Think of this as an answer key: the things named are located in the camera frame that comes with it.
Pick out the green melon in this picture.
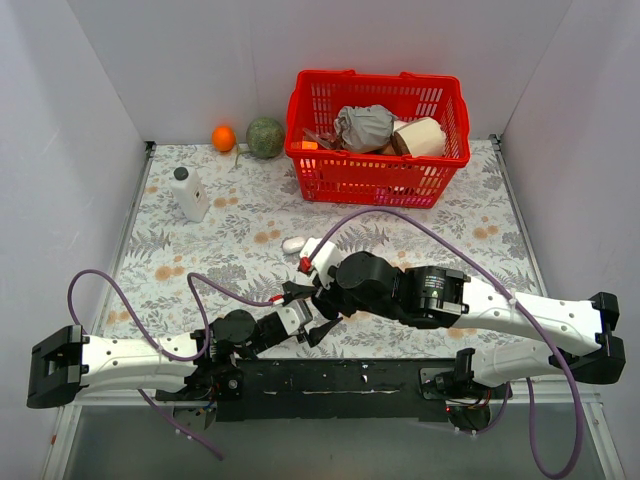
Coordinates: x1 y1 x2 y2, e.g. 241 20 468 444
234 117 286 166

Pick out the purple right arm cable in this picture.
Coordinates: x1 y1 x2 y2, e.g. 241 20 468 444
308 207 585 479

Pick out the beige paper roll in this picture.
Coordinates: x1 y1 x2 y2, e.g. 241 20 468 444
391 117 447 157

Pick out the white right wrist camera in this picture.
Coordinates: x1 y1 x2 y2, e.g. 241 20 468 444
298 238 343 289

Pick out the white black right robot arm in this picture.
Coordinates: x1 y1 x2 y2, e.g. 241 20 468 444
299 252 626 398

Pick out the white bottle black cap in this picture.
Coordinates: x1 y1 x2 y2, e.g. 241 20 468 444
170 166 210 223

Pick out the orange fruit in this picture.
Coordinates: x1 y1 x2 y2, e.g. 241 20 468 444
211 125 236 153

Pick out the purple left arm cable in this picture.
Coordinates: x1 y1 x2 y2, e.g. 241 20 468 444
67 269 281 460

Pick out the white earbud charging case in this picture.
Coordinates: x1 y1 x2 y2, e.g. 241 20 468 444
281 236 307 255

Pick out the floral patterned table mat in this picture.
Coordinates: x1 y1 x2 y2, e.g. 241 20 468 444
97 140 543 338

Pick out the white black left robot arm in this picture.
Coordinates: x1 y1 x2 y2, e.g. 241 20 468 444
26 282 341 409

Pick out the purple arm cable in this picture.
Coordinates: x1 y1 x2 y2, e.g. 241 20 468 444
308 207 585 479
67 269 281 460

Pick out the red plastic shopping basket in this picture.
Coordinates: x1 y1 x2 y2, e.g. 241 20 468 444
285 70 471 209

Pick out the clear plastic snack wrapper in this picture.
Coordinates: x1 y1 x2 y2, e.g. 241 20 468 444
303 128 342 150

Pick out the crumpled grey bag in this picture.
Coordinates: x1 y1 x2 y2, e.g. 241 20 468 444
334 105 397 154

